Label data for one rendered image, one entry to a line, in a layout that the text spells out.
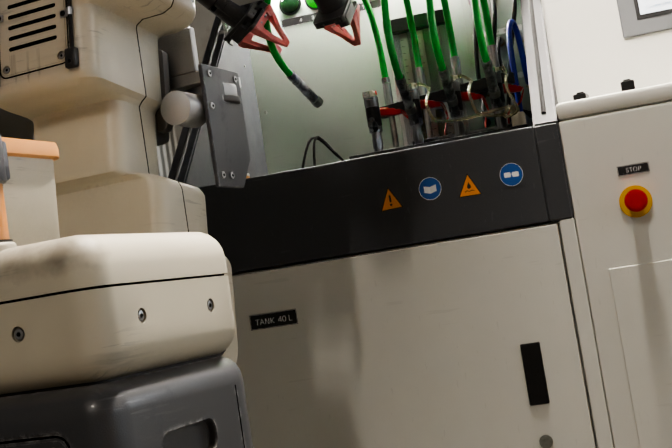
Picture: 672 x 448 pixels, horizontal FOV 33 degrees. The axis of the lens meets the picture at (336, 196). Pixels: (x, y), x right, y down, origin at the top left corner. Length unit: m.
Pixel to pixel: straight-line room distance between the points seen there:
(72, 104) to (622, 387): 0.98
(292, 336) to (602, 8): 0.84
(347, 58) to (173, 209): 1.21
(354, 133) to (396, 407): 0.77
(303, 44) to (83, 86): 1.24
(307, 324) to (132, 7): 0.75
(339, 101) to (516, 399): 0.89
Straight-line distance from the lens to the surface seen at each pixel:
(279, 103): 2.56
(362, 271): 1.93
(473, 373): 1.91
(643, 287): 1.89
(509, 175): 1.90
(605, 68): 2.15
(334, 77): 2.53
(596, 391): 1.90
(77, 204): 1.43
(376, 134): 2.20
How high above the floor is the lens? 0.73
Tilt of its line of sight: 5 degrees up
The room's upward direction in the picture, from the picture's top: 9 degrees counter-clockwise
